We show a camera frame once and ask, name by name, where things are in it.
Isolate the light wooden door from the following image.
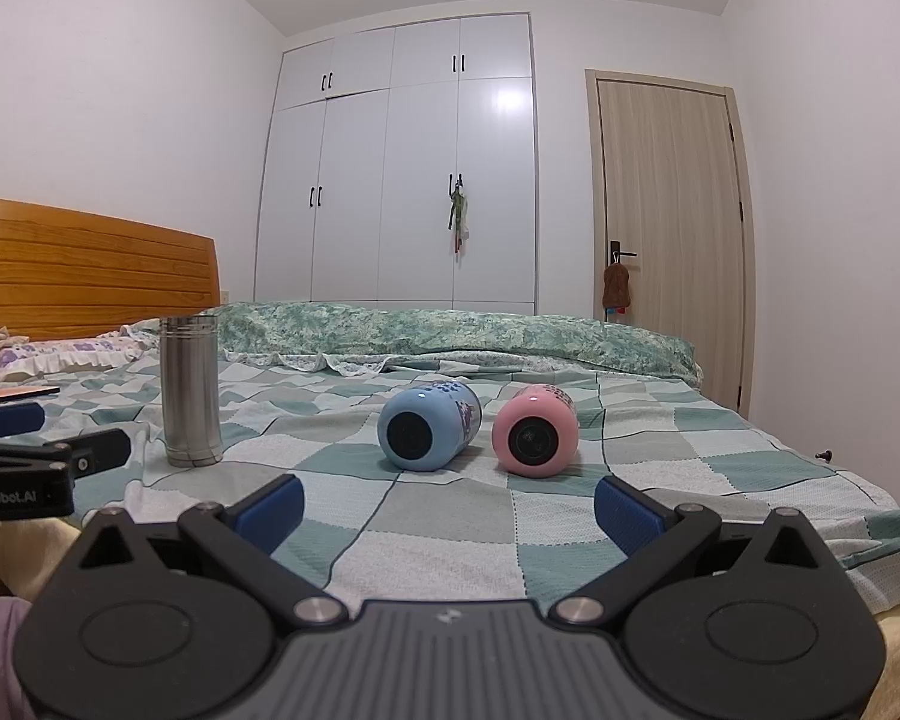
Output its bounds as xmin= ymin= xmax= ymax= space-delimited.
xmin=585 ymin=69 xmax=755 ymax=418

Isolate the yellow blanket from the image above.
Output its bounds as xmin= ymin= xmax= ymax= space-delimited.
xmin=0 ymin=519 xmax=900 ymax=720

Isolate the purple floral pillow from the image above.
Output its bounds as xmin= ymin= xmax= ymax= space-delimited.
xmin=0 ymin=331 xmax=160 ymax=385

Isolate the pink cup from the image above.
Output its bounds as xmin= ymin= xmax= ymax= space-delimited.
xmin=492 ymin=384 xmax=580 ymax=477

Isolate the wooden headboard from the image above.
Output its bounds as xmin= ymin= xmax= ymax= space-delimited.
xmin=0 ymin=195 xmax=220 ymax=347

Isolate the green floral quilt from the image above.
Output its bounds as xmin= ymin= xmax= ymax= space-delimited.
xmin=124 ymin=301 xmax=703 ymax=385

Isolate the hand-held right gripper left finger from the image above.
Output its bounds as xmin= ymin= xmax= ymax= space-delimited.
xmin=66 ymin=474 xmax=350 ymax=625

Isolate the stainless steel thermos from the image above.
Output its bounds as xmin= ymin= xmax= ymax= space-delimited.
xmin=158 ymin=313 xmax=225 ymax=467

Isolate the white wardrobe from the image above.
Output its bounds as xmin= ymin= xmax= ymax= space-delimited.
xmin=253 ymin=13 xmax=538 ymax=314

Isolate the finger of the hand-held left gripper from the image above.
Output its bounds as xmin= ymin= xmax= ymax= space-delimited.
xmin=0 ymin=427 xmax=132 ymax=475
xmin=0 ymin=402 xmax=46 ymax=438

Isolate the checkered bed sheet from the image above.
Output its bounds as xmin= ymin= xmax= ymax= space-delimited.
xmin=0 ymin=349 xmax=900 ymax=616

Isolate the brown hanging cloth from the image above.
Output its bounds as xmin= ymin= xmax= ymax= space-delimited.
xmin=602 ymin=259 xmax=632 ymax=317

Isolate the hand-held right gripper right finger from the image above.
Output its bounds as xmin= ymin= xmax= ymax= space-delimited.
xmin=549 ymin=475 xmax=833 ymax=625

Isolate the blue cup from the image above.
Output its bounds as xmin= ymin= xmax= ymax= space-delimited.
xmin=377 ymin=381 xmax=483 ymax=473

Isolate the green hanging item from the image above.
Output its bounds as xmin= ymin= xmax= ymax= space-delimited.
xmin=445 ymin=175 xmax=470 ymax=250

